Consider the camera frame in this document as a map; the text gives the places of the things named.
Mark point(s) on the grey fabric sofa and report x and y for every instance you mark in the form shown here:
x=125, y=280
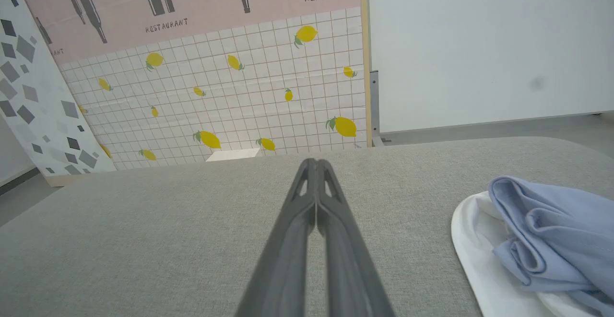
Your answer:
x=144, y=240

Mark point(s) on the lemon print tiled partition panel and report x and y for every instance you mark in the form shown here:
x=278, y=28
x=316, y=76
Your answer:
x=240, y=96

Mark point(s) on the grey metal partition foot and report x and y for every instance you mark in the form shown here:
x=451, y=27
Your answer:
x=375, y=106

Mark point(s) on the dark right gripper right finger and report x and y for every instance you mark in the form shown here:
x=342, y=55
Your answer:
x=350, y=269

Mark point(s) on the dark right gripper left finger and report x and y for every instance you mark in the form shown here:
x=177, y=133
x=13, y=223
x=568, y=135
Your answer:
x=283, y=259

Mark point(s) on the grey terrazzo print panel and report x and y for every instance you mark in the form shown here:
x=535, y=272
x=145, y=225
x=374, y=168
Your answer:
x=33, y=91

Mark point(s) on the light blue polo shirt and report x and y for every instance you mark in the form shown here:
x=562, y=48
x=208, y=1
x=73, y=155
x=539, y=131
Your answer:
x=551, y=240

